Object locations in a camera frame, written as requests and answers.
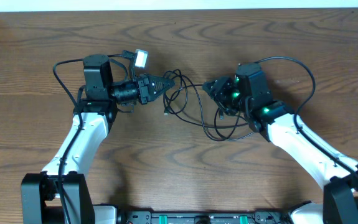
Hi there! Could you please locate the black USB cable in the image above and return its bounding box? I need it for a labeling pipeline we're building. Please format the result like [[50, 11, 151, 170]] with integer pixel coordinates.
[[161, 68, 256, 142]]

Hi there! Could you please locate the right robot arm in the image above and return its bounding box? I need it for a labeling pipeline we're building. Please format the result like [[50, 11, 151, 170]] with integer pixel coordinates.
[[202, 62, 358, 223]]

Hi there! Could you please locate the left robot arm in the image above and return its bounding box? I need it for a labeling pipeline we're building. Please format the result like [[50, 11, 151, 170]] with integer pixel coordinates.
[[21, 50, 174, 223]]

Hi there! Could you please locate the left camera black cable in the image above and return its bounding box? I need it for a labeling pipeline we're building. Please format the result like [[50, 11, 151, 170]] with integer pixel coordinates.
[[52, 53, 136, 224]]

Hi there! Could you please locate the camera black cable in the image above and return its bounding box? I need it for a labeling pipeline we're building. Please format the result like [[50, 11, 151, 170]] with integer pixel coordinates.
[[255, 56, 358, 197], [52, 53, 136, 224]]

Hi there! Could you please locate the right camera black cable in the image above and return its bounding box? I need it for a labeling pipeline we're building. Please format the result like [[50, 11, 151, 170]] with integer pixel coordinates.
[[255, 56, 358, 197]]

